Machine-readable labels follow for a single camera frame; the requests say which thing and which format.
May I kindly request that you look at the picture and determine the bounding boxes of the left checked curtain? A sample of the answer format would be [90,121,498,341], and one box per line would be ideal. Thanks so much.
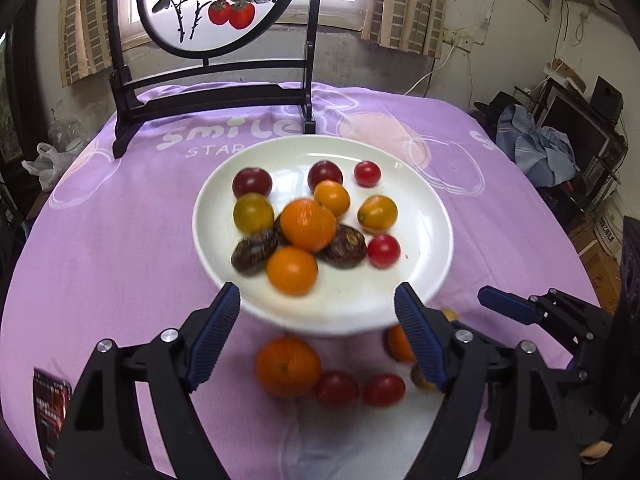
[58,0,112,87]

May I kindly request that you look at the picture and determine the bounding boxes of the yellow-orange oval tomato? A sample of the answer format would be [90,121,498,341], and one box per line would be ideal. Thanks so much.
[357,195,398,234]

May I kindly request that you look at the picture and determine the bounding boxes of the person's left hand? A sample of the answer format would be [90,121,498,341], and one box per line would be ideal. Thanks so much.
[579,440,613,465]

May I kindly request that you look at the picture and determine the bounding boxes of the yellow-orange round fruit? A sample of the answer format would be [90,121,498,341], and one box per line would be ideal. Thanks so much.
[232,192,274,235]

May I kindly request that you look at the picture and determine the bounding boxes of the white power cable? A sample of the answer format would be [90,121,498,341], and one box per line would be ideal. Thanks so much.
[403,41,459,98]

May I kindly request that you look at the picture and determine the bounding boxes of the bumpy mandarin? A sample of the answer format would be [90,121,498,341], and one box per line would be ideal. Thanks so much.
[384,324,416,364]
[280,198,337,252]
[255,336,322,399]

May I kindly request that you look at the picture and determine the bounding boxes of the smooth orange fruit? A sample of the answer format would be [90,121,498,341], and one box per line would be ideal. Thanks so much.
[266,246,318,296]

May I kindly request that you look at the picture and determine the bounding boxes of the blue clothes pile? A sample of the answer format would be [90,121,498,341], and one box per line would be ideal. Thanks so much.
[496,104,578,188]

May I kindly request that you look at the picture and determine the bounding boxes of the small orange tomato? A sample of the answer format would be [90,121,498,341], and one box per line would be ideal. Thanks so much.
[314,180,350,218]

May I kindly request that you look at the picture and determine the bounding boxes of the right checked curtain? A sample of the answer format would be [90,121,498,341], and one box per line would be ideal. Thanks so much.
[361,0,446,58]

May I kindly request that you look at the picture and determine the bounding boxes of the white oval plate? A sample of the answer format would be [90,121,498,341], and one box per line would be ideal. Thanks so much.
[192,136,454,336]

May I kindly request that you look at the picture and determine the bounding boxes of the red cherry tomato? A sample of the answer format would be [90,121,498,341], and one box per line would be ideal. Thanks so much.
[354,160,382,188]
[367,234,401,269]
[314,370,360,408]
[362,374,406,408]

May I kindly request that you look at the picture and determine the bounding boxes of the round painted screen stand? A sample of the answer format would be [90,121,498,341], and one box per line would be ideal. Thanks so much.
[106,0,320,158]

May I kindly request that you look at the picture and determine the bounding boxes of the black smartphone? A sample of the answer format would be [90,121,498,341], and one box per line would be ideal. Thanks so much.
[32,368,72,477]

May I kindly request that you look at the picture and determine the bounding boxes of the purple tablecloth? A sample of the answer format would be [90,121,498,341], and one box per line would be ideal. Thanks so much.
[1,84,596,479]

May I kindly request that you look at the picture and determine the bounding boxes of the wall power socket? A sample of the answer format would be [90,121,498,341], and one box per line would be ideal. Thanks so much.
[442,29,474,53]

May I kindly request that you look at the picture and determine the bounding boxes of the large dark mangosteen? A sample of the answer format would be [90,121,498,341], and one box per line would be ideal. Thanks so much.
[231,229,279,274]

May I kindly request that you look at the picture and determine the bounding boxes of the checked curtain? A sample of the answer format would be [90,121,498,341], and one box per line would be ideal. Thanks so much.
[361,0,446,58]
[58,0,112,87]

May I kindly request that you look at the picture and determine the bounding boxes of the dark red plum tomato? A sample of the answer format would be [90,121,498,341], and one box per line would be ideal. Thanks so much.
[232,167,272,198]

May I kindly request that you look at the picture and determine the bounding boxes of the white plastic bag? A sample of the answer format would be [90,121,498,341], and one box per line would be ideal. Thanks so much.
[22,142,78,192]

